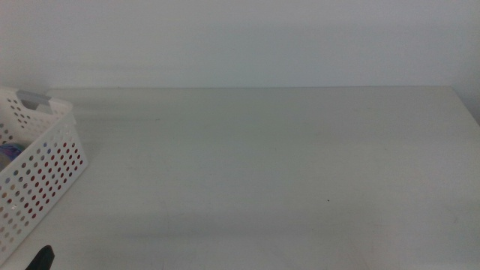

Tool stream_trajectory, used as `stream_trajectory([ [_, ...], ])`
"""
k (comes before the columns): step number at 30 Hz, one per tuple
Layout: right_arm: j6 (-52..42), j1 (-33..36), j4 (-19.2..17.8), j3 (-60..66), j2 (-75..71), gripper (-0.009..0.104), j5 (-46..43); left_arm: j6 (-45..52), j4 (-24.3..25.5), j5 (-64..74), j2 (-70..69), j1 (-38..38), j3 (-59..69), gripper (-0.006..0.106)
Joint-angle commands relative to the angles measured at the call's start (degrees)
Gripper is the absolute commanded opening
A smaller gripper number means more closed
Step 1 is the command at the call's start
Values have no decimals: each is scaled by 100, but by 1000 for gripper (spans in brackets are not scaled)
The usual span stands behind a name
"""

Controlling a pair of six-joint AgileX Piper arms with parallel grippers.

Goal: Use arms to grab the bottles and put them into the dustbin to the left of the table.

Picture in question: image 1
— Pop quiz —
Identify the clear water bottle blue cap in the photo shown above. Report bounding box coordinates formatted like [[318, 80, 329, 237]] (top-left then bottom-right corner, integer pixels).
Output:
[[0, 142, 26, 172]]

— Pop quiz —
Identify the red soda can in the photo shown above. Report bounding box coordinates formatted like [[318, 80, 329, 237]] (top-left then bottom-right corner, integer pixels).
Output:
[[22, 141, 83, 220]]

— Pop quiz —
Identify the white perforated plastic basket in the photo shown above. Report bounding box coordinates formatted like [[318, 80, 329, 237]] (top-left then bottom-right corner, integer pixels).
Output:
[[0, 85, 90, 266]]

